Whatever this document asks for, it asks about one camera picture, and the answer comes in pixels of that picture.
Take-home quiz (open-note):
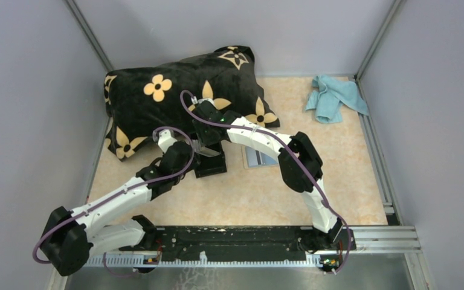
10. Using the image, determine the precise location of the light blue towel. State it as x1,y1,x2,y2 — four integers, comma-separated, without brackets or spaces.
304,75,369,124

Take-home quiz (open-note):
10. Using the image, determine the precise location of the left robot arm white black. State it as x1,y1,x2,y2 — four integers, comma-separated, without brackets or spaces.
32,127,196,276

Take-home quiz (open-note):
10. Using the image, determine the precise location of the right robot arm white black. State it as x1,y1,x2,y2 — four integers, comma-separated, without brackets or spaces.
189,100,343,251

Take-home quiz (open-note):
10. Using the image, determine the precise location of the black card holder box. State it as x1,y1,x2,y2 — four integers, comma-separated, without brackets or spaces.
190,134,227,178

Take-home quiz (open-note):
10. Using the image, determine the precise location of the black pillow with cream flowers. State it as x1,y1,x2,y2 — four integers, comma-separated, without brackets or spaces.
103,45,280,161

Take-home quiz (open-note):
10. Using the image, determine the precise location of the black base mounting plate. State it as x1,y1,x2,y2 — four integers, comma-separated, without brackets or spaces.
121,226,356,262

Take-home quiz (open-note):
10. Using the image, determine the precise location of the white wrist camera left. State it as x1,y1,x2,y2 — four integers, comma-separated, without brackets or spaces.
156,129,177,153

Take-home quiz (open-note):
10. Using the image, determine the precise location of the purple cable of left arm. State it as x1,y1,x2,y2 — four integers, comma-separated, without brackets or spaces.
31,126,196,279

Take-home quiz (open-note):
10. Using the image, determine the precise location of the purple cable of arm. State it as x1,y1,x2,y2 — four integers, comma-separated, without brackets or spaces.
31,126,196,279
179,89,353,275

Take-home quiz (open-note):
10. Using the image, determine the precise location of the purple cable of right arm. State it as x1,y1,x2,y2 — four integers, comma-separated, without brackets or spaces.
179,89,353,275

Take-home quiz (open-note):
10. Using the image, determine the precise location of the aluminium frame rail front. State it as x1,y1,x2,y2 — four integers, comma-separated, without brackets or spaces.
84,226,421,271

